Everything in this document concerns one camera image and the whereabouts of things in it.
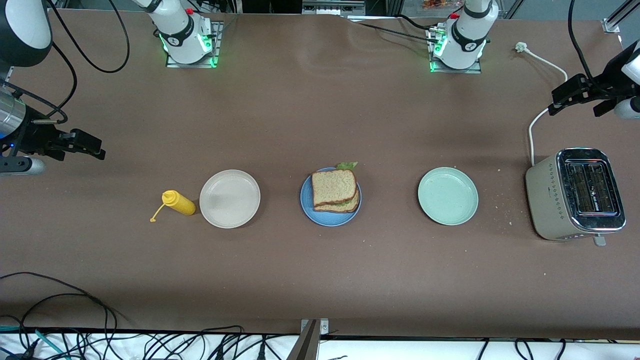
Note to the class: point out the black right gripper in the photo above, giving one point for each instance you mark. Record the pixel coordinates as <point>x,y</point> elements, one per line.
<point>35,136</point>

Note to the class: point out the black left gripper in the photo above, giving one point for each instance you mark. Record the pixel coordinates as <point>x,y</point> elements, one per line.
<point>601,92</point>

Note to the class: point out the yellow squeeze bottle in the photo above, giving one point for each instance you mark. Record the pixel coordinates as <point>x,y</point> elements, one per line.
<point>179,202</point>

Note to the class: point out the green lettuce leaf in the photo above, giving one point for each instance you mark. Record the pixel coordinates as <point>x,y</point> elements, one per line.
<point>347,165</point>

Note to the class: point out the brown bread slice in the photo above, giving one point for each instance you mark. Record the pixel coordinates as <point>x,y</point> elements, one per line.
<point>345,208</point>
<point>334,186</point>

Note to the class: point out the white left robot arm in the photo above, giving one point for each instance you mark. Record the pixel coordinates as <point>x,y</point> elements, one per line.
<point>462,42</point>

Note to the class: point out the beige round plate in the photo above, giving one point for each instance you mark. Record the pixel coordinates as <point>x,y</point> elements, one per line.
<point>230,199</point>

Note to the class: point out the pale green round plate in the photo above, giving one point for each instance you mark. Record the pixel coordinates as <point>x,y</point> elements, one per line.
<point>448,196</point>

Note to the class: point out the blue round plate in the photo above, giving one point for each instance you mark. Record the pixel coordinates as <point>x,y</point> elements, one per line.
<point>307,205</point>

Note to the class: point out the beige and chrome toaster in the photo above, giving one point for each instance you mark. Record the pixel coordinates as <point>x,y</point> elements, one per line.
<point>547,200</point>

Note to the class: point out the orange snack packet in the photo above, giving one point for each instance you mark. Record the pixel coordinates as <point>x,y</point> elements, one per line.
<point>440,4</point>

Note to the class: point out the white plastic strip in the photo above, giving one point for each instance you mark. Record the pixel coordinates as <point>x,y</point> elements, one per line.
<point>365,18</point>

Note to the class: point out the grey metal rack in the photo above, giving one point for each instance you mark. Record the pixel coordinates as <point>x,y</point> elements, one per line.
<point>334,7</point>

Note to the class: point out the aluminium frame corner profile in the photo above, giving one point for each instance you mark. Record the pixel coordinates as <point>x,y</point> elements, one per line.
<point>612,24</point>

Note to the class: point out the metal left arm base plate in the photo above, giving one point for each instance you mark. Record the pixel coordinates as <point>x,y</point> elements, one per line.
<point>457,71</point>

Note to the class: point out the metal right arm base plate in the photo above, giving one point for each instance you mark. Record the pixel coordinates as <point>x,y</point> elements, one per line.
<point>216,35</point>

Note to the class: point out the grey metal mounting post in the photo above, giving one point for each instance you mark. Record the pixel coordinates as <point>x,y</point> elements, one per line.
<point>310,345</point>

